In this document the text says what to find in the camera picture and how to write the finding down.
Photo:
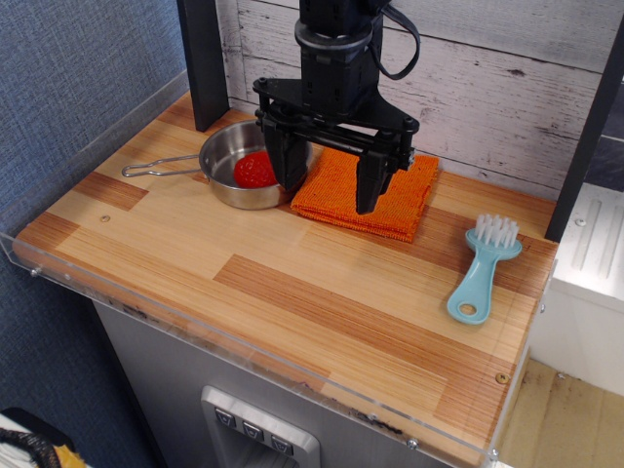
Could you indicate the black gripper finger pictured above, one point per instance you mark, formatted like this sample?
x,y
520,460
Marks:
x,y
375,169
288,154

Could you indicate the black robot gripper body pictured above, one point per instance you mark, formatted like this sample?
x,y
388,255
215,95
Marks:
x,y
336,101

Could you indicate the orange towel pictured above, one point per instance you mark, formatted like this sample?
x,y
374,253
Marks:
x,y
336,192

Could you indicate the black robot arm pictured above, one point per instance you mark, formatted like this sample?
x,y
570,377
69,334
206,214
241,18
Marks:
x,y
334,18

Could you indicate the red toy strawberry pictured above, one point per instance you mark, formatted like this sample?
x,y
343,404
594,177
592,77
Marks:
x,y
254,171

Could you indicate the small steel pot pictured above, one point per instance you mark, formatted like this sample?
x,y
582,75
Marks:
x,y
224,158

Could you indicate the clear acrylic table guard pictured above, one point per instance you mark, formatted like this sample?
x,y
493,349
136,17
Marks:
x,y
355,322

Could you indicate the light blue scrub brush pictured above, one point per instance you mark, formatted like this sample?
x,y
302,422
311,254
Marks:
x,y
492,239

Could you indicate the grey toy fridge cabinet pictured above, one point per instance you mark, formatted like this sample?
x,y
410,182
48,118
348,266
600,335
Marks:
x,y
168,376

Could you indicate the white toy sink unit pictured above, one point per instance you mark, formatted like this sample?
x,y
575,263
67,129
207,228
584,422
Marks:
x,y
578,329

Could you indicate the silver dispenser button panel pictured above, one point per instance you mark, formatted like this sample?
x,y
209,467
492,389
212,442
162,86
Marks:
x,y
253,431

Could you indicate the black and yellow bag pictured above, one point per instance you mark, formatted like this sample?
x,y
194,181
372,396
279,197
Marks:
x,y
29,441

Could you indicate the dark left upright post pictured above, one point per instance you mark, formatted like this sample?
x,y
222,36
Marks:
x,y
204,60

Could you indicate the dark upright post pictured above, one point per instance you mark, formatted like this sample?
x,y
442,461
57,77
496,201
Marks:
x,y
580,164
204,60

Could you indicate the dark right upright post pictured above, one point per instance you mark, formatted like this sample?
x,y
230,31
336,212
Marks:
x,y
580,164

